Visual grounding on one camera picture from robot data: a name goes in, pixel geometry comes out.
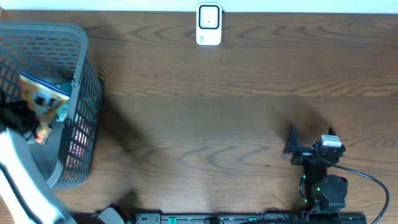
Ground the large snack chip bag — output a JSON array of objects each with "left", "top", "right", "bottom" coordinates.
[{"left": 19, "top": 72, "right": 70, "bottom": 144}]

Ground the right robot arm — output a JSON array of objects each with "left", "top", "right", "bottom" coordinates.
[{"left": 283, "top": 125, "right": 348, "bottom": 223}]

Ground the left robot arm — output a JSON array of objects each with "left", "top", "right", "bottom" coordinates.
[{"left": 1, "top": 91, "right": 76, "bottom": 224}]

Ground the grey plastic basket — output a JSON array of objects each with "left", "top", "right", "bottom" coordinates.
[{"left": 1, "top": 21, "right": 102, "bottom": 189}]

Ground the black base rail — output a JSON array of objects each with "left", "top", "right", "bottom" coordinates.
[{"left": 93, "top": 204, "right": 367, "bottom": 224}]

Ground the white barcode scanner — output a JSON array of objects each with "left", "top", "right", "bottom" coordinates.
[{"left": 196, "top": 2, "right": 223, "bottom": 45}]

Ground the mint green wipes packet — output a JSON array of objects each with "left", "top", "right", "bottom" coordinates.
[{"left": 56, "top": 83, "right": 72, "bottom": 122}]

